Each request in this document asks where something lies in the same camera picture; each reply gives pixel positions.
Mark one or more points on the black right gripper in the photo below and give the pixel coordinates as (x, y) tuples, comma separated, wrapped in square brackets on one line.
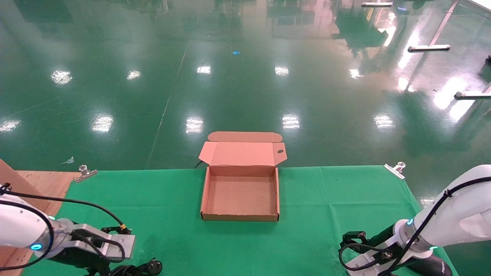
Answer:
[(433, 266)]

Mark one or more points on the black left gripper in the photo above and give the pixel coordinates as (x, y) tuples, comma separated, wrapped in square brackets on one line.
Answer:
[(73, 258)]

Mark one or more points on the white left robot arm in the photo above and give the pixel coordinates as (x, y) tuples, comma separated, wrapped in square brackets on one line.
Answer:
[(19, 226)]

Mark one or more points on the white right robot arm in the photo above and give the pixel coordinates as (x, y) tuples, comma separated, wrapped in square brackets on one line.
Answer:
[(460, 214)]

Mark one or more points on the open brown cardboard box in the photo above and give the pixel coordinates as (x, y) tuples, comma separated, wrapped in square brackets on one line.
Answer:
[(239, 199)]

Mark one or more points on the silver binder clip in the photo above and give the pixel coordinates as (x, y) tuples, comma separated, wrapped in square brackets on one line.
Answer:
[(85, 174), (395, 170)]

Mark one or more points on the clear plastic floor scrap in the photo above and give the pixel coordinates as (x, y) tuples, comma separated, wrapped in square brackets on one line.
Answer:
[(69, 161)]

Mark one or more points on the green table cloth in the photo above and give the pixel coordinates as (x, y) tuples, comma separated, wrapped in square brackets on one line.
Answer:
[(307, 230)]

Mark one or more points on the grey metal stand foot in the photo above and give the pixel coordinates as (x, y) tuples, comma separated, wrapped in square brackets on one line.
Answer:
[(472, 94)]

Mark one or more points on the white metal stand with pole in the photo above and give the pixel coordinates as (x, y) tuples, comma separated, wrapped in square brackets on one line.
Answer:
[(429, 48)]

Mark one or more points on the white metal stand foot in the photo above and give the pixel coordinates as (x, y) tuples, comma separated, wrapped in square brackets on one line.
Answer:
[(376, 4)]

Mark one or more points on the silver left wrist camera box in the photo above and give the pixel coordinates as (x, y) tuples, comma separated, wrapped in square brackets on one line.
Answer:
[(115, 245)]

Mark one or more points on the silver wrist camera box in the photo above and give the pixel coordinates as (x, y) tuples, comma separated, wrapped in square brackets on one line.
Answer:
[(115, 245), (368, 264)]

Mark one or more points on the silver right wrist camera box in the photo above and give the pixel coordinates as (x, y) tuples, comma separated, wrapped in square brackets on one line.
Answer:
[(368, 264)]

